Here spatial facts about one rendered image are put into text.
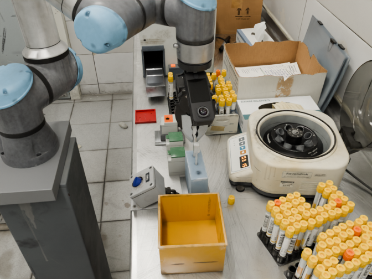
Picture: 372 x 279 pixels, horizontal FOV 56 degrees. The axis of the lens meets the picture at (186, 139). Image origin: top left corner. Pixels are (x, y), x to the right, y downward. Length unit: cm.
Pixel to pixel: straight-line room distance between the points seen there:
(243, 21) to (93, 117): 144
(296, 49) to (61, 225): 100
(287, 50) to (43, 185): 94
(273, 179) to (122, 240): 119
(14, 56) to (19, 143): 195
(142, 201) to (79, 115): 197
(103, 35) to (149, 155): 51
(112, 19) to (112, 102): 229
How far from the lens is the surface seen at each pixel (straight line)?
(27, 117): 94
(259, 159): 86
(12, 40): 284
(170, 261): 74
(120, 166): 228
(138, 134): 110
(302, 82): 117
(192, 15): 67
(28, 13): 95
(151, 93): 122
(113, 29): 60
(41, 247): 123
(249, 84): 111
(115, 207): 206
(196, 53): 69
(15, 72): 94
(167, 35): 131
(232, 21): 174
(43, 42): 97
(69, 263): 129
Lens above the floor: 156
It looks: 40 degrees down
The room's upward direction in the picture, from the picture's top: straight up
